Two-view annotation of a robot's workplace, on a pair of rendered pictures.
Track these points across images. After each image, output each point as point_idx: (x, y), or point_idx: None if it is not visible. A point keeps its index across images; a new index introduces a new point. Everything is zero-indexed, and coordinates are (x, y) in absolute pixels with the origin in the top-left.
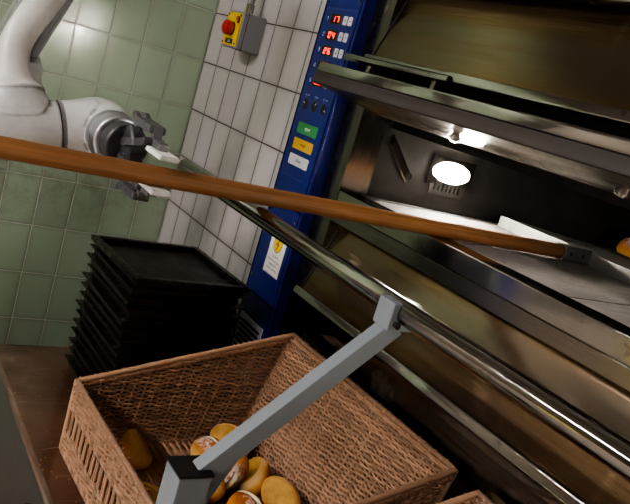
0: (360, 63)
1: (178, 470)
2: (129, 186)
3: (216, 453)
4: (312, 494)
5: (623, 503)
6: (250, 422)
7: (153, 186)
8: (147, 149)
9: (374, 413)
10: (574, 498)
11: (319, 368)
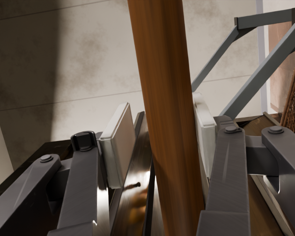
0: None
1: (294, 9)
2: None
3: (285, 35)
4: None
5: (265, 223)
6: (268, 57)
7: (195, 118)
8: (110, 130)
9: None
10: (280, 225)
11: (233, 100)
